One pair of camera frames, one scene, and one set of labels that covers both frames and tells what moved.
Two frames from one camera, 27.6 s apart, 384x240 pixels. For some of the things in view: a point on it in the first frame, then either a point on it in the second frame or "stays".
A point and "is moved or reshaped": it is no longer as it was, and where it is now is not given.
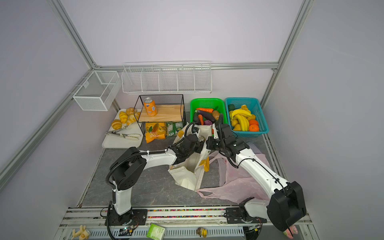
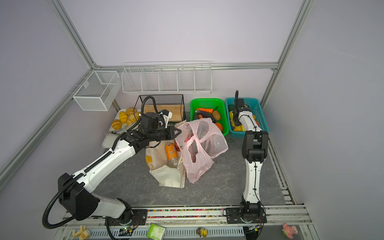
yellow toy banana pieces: [82, 233] stays
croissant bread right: [132, 115] stays
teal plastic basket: [245, 117] stays
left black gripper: [200, 146] -> [170, 131]
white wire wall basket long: [191, 77] stays
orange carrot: [206, 109] stays
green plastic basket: [216, 104] stays
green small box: [155, 232] stays
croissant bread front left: [116, 124] stays
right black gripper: [210, 141] -> [236, 123]
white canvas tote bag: [187, 173] is moved or reshaped
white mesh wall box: [97, 92] stays
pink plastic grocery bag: [238, 188] -> [202, 142]
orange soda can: [150, 106] is moved or reshaped
